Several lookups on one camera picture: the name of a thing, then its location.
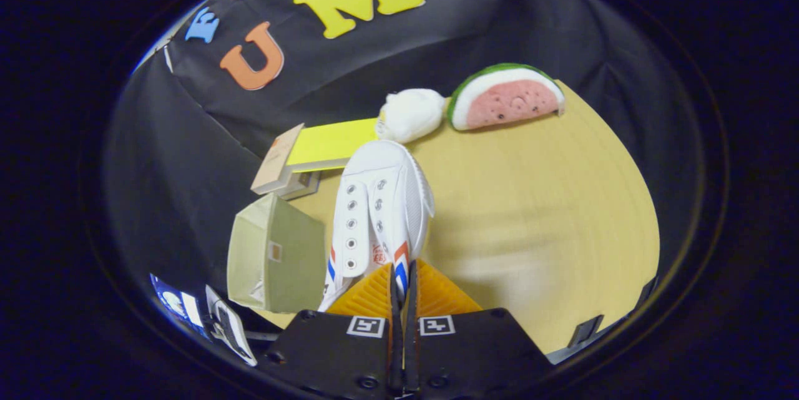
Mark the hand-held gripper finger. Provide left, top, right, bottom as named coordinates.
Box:
left=403, top=259, right=554, bottom=400
left=258, top=261, right=403, bottom=400

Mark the green fabric storage box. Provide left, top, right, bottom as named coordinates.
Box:
left=227, top=193, right=326, bottom=315

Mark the white canvas shoe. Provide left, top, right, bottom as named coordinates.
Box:
left=317, top=140, right=436, bottom=313

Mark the white and black device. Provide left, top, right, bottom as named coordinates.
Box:
left=205, top=285, right=258, bottom=368

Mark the black table clamp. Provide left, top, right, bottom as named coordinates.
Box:
left=637, top=275, right=657, bottom=308
left=567, top=315, right=604, bottom=349

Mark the yellow book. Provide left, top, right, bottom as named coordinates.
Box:
left=285, top=117, right=381, bottom=173

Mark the beige book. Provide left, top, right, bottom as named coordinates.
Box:
left=250, top=124, right=305, bottom=195

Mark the white plush toy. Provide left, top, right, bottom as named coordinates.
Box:
left=375, top=88, right=447, bottom=144

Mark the watermelon slice plush toy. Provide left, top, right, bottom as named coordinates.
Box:
left=446, top=63, right=566, bottom=132

